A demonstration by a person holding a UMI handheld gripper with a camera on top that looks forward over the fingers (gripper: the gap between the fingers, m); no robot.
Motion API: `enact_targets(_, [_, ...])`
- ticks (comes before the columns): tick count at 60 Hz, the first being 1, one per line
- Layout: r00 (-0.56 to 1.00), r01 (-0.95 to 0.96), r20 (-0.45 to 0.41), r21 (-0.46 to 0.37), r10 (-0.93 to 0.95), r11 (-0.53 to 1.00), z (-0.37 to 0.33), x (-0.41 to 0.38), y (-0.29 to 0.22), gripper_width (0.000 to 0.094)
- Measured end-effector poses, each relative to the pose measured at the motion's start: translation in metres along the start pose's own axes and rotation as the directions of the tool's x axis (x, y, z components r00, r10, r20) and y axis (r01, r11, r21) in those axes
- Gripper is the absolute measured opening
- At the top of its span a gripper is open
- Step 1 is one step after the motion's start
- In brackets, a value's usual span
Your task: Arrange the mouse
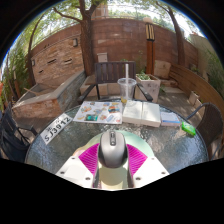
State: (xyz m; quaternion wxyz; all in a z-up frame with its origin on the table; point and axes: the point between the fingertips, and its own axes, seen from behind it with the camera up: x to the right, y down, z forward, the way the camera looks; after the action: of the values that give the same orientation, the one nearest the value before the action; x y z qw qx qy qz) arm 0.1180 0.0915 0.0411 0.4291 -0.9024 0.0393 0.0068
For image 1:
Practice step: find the stone raised bed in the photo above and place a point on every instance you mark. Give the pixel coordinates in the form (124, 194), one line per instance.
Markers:
(46, 103)

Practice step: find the black wall lamp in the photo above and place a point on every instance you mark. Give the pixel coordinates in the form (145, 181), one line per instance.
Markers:
(75, 42)
(33, 62)

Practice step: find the thick tree trunk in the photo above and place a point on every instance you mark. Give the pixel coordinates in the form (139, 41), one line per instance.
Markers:
(87, 46)

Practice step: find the small blue book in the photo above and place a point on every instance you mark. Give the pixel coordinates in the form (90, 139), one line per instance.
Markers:
(170, 118)

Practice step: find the thin leaning tree trunk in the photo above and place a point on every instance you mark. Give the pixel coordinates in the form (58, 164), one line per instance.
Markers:
(30, 66)

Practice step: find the colourful printed magazine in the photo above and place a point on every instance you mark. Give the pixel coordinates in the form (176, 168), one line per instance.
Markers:
(98, 112)

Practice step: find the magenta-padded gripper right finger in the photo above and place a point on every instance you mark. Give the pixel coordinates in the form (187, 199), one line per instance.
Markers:
(150, 171)

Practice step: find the dark wooden slatted chair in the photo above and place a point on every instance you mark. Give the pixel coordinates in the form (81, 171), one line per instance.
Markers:
(110, 71)

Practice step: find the wooden garden lamp post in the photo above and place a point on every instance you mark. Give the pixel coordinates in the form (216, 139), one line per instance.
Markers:
(150, 50)

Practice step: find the slender tree trunk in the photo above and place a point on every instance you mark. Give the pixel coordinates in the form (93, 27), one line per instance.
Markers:
(180, 43)

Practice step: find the dark wicker chair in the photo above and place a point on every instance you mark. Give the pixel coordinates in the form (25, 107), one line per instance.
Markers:
(210, 123)

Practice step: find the black metal armchair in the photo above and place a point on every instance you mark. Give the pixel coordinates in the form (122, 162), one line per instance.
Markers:
(13, 140)

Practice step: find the grey wall box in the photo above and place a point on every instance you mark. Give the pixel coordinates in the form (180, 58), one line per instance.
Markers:
(102, 57)

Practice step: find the white license plate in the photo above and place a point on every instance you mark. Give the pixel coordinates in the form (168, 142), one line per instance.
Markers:
(56, 129)

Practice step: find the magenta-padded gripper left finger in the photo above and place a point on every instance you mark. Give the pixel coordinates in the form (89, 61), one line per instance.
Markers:
(75, 171)

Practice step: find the small green packet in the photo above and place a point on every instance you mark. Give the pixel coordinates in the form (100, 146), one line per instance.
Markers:
(188, 128)

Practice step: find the grey black computer mouse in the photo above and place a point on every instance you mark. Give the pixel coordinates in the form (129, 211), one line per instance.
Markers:
(112, 150)

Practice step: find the curved wooden bench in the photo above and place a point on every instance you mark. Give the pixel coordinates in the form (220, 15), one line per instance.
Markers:
(196, 86)

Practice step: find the open white book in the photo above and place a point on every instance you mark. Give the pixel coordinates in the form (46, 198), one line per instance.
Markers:
(141, 113)

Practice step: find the clear plastic cup with straw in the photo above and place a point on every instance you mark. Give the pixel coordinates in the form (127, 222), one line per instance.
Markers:
(126, 88)

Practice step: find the pale square planter box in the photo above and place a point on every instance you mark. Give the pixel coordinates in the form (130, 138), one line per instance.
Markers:
(150, 86)

